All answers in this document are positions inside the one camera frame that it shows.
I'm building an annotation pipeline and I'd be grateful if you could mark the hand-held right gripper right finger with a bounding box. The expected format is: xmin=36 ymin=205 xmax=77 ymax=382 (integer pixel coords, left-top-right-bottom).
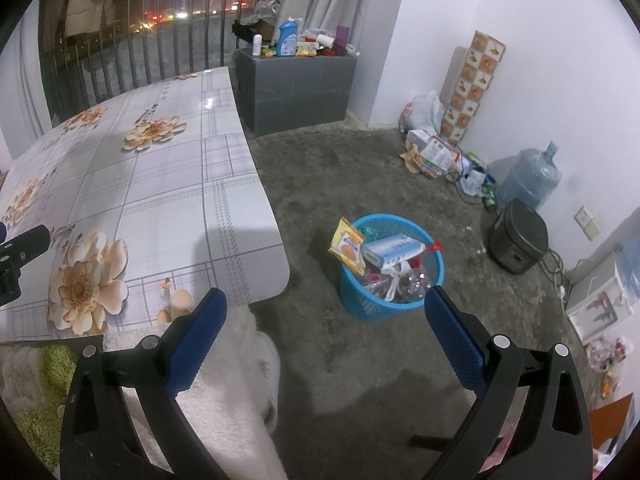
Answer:
xmin=424 ymin=285 xmax=593 ymax=480

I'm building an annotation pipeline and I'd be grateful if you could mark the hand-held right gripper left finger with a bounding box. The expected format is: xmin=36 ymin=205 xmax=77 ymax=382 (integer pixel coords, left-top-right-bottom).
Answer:
xmin=59 ymin=287 xmax=229 ymax=480

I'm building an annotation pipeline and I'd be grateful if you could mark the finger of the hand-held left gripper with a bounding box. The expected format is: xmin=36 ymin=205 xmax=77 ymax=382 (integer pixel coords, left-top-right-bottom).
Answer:
xmin=0 ymin=224 xmax=52 ymax=308

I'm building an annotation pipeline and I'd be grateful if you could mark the white plastic wrapper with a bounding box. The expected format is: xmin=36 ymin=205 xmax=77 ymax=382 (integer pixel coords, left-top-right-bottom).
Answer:
xmin=382 ymin=259 xmax=416 ymax=301

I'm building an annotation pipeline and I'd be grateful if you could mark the blue plastic basket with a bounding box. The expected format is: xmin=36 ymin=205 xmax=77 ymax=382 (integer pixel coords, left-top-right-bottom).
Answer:
xmin=340 ymin=214 xmax=445 ymax=323

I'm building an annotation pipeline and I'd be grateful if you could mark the blue white carton box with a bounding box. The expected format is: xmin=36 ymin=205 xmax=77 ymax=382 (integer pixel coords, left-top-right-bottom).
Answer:
xmin=361 ymin=233 xmax=426 ymax=270

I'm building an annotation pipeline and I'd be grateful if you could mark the yellow snack packet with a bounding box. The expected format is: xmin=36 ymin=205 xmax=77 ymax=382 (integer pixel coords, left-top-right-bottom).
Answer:
xmin=327 ymin=217 xmax=367 ymax=277

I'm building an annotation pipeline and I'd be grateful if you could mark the white fluffy towel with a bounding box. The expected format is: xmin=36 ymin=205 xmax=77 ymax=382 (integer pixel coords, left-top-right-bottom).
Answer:
xmin=0 ymin=305 xmax=288 ymax=480

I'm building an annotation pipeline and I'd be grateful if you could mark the white slipper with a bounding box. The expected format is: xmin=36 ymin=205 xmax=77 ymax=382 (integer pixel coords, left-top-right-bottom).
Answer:
xmin=252 ymin=332 xmax=282 ymax=433

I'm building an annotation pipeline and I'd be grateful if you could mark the black rice cooker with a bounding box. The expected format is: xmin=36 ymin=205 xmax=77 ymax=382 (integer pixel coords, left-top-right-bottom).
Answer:
xmin=487 ymin=197 xmax=550 ymax=275

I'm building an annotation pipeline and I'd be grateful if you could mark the white water dispenser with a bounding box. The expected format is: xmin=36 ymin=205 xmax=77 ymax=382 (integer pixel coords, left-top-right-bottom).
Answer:
xmin=565 ymin=237 xmax=640 ymax=346

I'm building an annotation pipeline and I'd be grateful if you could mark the plastic bag of small items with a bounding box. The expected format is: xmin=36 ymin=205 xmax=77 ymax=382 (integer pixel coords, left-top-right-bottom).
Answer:
xmin=585 ymin=335 xmax=632 ymax=396

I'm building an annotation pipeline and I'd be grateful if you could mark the floral printed table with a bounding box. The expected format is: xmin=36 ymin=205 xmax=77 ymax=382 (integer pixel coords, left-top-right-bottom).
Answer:
xmin=0 ymin=66 xmax=292 ymax=343

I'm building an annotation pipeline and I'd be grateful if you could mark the translucent plastic bag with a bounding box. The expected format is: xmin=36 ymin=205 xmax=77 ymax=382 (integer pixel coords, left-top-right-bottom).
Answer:
xmin=457 ymin=165 xmax=496 ymax=198

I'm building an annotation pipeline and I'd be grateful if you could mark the orange board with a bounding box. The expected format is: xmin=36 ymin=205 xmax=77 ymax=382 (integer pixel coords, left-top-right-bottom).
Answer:
xmin=587 ymin=394 xmax=636 ymax=451

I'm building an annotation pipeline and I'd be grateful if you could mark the blue water jug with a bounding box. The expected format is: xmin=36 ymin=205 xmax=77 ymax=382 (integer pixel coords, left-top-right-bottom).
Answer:
xmin=495 ymin=140 xmax=562 ymax=211

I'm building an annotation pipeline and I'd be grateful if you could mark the pile of printed packets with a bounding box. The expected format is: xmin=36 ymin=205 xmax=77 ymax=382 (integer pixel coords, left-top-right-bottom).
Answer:
xmin=400 ymin=129 xmax=496 ymax=181

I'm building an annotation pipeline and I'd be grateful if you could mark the white plastic bag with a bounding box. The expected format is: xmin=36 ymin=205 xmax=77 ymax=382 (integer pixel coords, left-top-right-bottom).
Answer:
xmin=398 ymin=91 xmax=445 ymax=133

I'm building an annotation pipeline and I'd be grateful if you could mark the tile pattern roll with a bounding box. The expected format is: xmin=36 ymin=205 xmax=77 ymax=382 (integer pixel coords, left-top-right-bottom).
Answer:
xmin=440 ymin=30 xmax=507 ymax=146

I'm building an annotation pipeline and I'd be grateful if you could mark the grey side cabinet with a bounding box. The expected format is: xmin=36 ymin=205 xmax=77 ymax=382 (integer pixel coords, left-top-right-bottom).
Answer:
xmin=234 ymin=46 xmax=358 ymax=137

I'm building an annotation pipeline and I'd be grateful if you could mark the blue detergent bottle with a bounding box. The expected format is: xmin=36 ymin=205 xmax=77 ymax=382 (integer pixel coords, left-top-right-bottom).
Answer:
xmin=276 ymin=17 xmax=301 ymax=57

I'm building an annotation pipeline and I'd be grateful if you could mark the pile of bags and boxes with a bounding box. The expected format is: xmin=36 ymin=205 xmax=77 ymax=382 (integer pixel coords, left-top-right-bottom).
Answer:
xmin=232 ymin=0 xmax=286 ymax=46

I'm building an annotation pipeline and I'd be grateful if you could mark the black power cable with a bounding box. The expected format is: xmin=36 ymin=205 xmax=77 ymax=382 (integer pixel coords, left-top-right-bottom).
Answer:
xmin=545 ymin=247 xmax=570 ymax=306

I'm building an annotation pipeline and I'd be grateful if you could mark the wall socket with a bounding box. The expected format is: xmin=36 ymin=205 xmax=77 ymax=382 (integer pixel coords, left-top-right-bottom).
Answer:
xmin=574 ymin=205 xmax=601 ymax=241

